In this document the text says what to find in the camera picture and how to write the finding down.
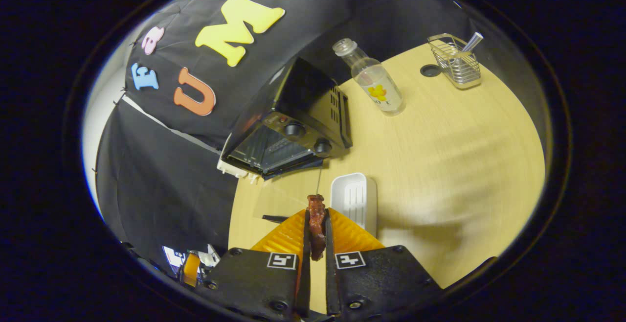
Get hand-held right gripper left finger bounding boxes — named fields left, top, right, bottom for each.
left=195, top=208, right=313, bottom=320

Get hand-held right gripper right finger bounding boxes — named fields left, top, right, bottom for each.
left=323, top=207, right=445, bottom=320

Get red meat piece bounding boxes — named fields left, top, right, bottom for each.
left=307, top=194, right=327, bottom=261

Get black electric oven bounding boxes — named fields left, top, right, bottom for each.
left=218, top=57, right=354, bottom=225

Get white plastic tray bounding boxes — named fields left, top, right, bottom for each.
left=330, top=172, right=377, bottom=237

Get clear glass bottle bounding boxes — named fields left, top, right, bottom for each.
left=332, top=38, right=406, bottom=117

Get metal utensil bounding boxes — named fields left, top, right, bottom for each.
left=460, top=31, right=485, bottom=53

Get metal wire basket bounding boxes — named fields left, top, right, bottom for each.
left=427, top=33, right=482, bottom=90

